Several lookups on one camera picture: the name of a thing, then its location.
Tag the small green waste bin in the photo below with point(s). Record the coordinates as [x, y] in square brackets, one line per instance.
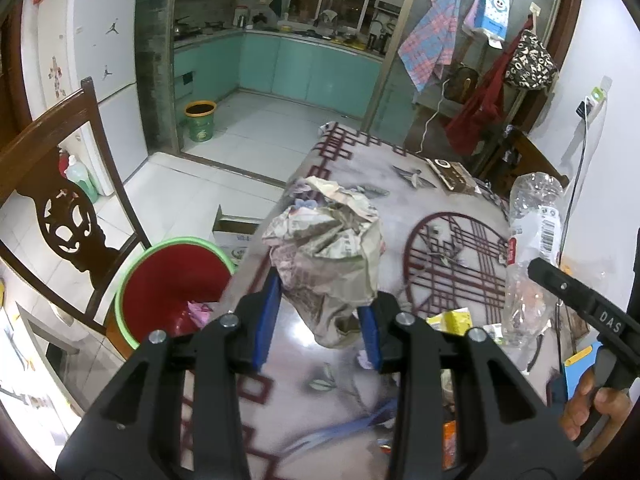
[200, 122]

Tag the clear plastic bottle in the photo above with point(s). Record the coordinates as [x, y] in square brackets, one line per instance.
[530, 240]

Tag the brown handbag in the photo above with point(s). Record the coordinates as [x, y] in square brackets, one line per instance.
[460, 82]

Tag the red canister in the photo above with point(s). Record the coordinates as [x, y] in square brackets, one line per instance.
[62, 160]

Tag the green detergent bottle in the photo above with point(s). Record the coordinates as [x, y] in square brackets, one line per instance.
[80, 177]

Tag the open cardboard box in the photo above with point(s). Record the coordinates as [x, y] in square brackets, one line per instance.
[232, 235]

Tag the floral printed tablecloth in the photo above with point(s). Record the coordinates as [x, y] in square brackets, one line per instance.
[450, 200]

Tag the pink blue checkered towel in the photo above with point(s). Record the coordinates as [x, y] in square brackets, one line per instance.
[435, 35]

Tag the red cloth bag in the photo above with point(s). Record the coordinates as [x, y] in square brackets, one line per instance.
[475, 110]

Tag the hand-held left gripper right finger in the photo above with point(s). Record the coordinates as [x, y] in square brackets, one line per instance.
[372, 335]

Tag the teal kitchen cabinets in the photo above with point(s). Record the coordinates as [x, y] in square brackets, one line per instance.
[300, 65]

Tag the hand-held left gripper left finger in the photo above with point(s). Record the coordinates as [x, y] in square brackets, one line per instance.
[267, 320]

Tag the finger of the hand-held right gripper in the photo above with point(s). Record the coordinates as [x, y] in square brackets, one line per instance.
[570, 290]

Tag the dark patterned handbag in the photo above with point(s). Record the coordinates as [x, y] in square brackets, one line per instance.
[530, 62]

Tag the newspaper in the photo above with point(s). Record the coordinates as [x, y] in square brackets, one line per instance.
[325, 250]

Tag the red bucket with green rim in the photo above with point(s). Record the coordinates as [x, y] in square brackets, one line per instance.
[170, 285]

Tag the carved wooden chair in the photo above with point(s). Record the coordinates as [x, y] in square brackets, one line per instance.
[65, 220]

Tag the orange packet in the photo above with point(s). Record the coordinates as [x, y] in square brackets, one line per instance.
[450, 442]

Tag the brown flat box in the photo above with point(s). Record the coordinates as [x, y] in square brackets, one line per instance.
[450, 172]

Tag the blue white hanging bag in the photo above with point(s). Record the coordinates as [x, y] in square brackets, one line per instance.
[492, 5]

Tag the yellow packet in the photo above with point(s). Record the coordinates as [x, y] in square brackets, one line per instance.
[452, 320]

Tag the white refrigerator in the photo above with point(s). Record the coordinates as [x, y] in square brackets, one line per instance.
[95, 45]

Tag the person's right hand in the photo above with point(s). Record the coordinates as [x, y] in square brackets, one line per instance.
[585, 410]

